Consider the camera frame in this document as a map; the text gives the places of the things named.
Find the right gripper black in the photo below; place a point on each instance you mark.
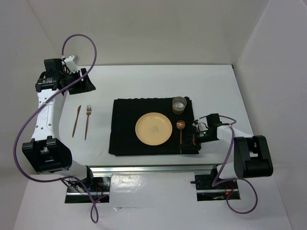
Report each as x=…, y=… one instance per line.
x=191, y=143

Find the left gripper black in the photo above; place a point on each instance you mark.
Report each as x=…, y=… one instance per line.
x=85, y=86

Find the copper knife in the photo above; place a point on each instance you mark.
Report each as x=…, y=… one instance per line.
x=76, y=120

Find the copper spoon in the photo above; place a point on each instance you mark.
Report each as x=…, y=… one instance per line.
x=180, y=126

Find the yellow plate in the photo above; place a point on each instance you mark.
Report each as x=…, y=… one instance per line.
x=153, y=129

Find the metal cup copper base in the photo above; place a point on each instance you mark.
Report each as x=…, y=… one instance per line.
x=178, y=105

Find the black cloth placemat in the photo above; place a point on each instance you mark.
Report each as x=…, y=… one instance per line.
x=126, y=113

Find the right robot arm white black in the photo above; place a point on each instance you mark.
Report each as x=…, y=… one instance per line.
x=248, y=156

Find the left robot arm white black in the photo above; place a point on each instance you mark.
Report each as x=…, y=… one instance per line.
x=45, y=151

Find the copper fork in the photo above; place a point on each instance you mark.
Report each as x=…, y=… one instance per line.
x=88, y=113

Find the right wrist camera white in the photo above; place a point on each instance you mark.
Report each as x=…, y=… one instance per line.
x=200, y=126

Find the aluminium front rail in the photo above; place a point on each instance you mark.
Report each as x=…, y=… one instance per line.
x=177, y=168

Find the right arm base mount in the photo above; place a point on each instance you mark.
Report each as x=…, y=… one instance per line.
x=206, y=192

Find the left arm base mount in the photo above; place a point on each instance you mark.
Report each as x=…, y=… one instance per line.
x=99, y=191

